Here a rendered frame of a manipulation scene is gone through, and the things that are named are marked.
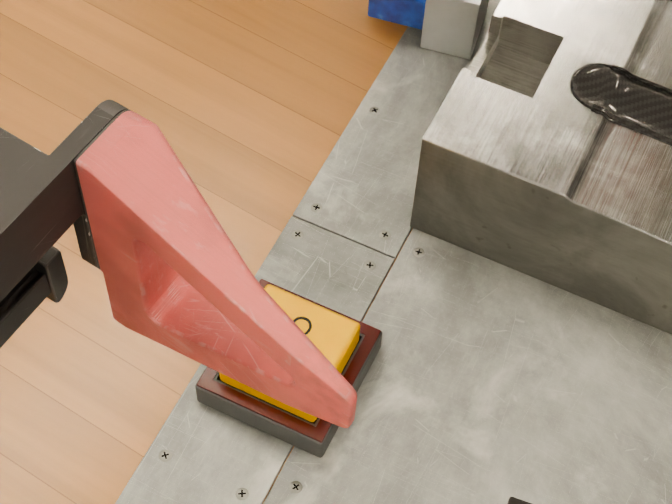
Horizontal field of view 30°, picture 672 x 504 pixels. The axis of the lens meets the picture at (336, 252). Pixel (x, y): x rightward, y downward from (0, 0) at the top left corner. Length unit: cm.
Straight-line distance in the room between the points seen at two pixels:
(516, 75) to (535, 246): 11
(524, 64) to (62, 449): 36
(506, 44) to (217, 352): 53
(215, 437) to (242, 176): 18
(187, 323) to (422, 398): 43
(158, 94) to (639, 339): 35
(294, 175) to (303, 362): 54
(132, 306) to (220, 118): 53
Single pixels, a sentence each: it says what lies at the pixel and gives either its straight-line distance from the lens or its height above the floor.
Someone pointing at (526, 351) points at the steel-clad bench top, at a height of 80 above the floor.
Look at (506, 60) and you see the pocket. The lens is 79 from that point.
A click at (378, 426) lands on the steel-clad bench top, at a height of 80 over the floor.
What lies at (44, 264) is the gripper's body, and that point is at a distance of 32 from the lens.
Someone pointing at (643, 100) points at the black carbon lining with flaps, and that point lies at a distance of 77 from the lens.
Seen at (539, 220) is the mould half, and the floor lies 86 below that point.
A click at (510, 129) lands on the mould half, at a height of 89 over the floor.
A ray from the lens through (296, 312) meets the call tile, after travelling 71.
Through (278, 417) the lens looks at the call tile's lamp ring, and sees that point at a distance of 70.
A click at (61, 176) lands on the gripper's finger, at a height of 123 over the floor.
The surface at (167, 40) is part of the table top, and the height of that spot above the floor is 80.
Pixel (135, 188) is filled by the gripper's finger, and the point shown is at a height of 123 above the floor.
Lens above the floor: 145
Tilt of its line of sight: 57 degrees down
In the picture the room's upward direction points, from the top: 3 degrees clockwise
